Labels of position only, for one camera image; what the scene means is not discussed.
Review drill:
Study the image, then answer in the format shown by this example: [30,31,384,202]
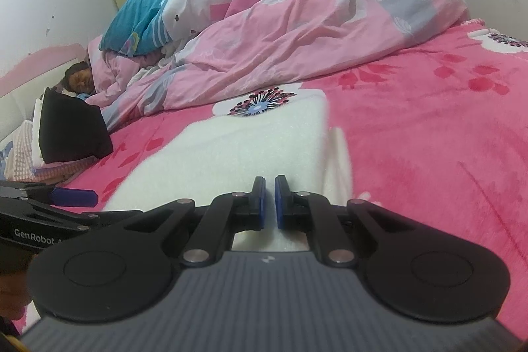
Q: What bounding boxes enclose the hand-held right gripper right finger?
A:
[275,175,413,267]

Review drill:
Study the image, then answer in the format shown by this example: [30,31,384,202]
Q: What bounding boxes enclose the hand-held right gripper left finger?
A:
[124,176,267,267]

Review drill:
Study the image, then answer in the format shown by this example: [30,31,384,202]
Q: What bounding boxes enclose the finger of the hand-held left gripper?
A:
[16,199,143,231]
[0,181,99,208]

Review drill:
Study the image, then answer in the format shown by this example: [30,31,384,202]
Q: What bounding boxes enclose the cream white sweater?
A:
[99,94,354,254]

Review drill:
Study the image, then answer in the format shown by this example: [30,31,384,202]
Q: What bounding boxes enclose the stack of folded clothes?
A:
[0,96,96,188]

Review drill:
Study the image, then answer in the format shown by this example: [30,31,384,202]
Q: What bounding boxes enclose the person's left hand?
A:
[0,274,34,322]

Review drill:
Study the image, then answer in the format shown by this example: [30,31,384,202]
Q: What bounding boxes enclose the black folded garment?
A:
[38,87,115,165]

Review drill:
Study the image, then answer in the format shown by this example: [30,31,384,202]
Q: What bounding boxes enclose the pink and white headboard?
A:
[0,43,90,143]

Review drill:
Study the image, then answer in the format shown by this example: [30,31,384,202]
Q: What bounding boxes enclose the pink floral blanket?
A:
[58,18,528,338]

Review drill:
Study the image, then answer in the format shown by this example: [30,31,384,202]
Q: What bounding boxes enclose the teal pillow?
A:
[99,0,175,58]

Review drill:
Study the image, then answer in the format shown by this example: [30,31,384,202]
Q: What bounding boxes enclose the pink patterned quilt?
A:
[86,0,472,131]

